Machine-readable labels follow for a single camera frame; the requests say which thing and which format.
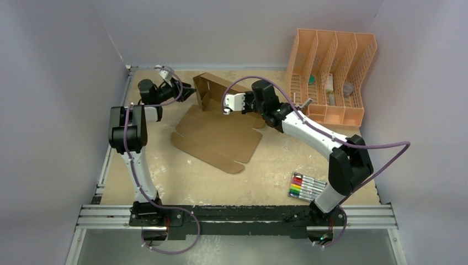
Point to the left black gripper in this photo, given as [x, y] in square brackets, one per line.
[175, 89]

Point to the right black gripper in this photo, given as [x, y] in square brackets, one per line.
[247, 102]

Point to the brown cardboard box sheet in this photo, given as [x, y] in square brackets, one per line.
[226, 142]

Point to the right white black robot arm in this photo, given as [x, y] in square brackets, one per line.
[349, 165]

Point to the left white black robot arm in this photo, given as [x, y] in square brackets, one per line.
[128, 136]

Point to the white paper box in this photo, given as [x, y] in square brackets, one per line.
[329, 84]

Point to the black white striped item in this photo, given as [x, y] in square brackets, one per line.
[305, 105]

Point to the orange plastic file organizer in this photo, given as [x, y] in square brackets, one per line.
[329, 68]

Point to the clear plastic cup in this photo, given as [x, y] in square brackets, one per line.
[348, 88]

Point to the pack of coloured markers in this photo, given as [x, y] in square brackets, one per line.
[305, 188]

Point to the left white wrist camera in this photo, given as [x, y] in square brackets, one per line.
[165, 72]

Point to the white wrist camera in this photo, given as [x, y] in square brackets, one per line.
[165, 72]
[233, 103]

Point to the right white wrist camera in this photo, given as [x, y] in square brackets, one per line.
[233, 103]

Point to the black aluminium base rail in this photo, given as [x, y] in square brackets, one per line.
[294, 221]

